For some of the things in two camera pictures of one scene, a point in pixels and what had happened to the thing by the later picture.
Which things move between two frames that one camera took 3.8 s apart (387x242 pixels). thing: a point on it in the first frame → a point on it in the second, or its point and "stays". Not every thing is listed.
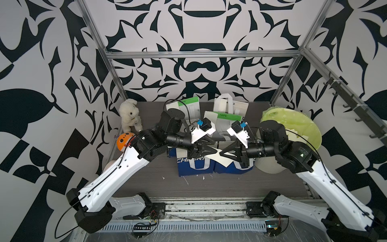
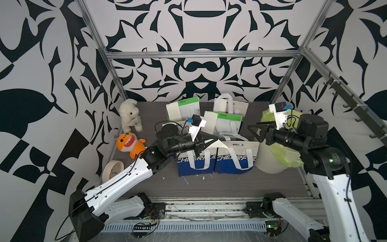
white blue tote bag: (222, 160) → (217, 143)
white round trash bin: (269, 165) stays
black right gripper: (241, 152) → (269, 128)
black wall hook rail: (365, 115) stays
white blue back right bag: (224, 103) stays
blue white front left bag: (187, 166) stays
